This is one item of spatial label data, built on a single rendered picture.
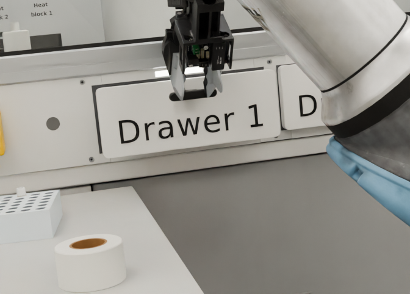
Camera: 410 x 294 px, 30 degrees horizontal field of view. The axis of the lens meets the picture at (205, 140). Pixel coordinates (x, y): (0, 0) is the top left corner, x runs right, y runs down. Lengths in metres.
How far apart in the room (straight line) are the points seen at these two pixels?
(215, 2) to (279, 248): 0.54
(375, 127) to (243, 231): 0.82
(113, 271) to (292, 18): 0.35
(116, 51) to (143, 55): 0.05
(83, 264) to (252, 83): 0.56
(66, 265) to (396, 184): 0.36
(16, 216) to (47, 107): 0.31
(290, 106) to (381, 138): 0.76
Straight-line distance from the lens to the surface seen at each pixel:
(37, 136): 1.27
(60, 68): 1.26
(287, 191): 1.37
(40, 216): 1.00
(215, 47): 1.05
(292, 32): 0.56
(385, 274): 1.48
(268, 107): 1.25
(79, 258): 0.77
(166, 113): 1.21
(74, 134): 1.27
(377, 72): 0.56
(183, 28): 1.06
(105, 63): 1.26
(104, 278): 0.78
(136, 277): 0.80
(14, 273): 0.88
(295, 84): 1.31
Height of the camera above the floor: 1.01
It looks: 9 degrees down
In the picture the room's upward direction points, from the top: 6 degrees counter-clockwise
